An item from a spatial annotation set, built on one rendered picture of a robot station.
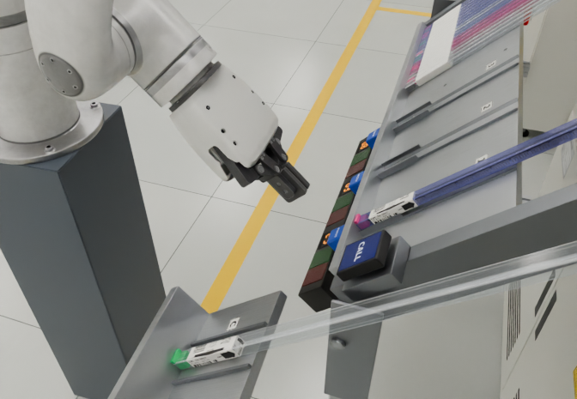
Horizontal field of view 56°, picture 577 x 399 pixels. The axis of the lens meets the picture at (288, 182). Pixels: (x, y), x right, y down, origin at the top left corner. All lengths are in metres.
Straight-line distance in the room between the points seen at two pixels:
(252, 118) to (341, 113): 1.58
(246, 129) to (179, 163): 1.36
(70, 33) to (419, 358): 1.14
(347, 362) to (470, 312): 0.96
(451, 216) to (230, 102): 0.26
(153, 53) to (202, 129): 0.09
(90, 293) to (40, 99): 0.36
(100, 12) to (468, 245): 0.37
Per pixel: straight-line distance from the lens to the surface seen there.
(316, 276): 0.67
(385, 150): 0.76
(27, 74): 0.81
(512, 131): 0.61
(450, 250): 0.50
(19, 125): 0.85
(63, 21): 0.49
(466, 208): 0.55
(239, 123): 0.58
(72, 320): 1.12
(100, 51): 0.50
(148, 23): 0.56
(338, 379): 0.63
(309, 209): 1.72
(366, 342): 0.56
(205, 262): 1.58
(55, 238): 0.93
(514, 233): 0.48
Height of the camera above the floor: 1.17
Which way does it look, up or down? 40 degrees down
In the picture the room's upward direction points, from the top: straight up
